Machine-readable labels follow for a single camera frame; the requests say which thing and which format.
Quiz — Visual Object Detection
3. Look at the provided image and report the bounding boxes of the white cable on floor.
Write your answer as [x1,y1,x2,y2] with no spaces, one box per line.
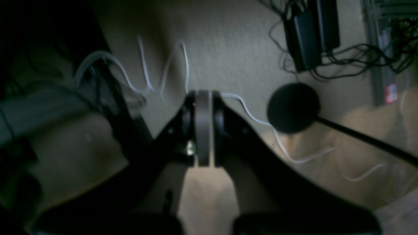
[73,36,392,181]

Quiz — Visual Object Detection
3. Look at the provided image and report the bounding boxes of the black electronics box with wires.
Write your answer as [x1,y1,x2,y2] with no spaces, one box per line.
[282,0,341,72]

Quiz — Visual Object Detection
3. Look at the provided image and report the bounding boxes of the aluminium table frame rail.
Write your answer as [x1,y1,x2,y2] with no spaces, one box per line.
[0,59,144,147]

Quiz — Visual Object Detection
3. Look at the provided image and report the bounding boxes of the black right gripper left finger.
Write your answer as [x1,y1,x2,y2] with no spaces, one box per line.
[34,91,212,235]

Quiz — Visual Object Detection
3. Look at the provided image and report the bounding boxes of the black round stand base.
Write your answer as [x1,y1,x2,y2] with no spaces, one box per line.
[267,82,418,167]

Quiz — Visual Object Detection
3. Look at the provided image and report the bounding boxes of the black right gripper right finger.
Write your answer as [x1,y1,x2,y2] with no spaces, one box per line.
[212,92,382,235]

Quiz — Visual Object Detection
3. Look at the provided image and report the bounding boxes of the tangled cables behind table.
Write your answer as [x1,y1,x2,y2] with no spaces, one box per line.
[258,0,418,80]

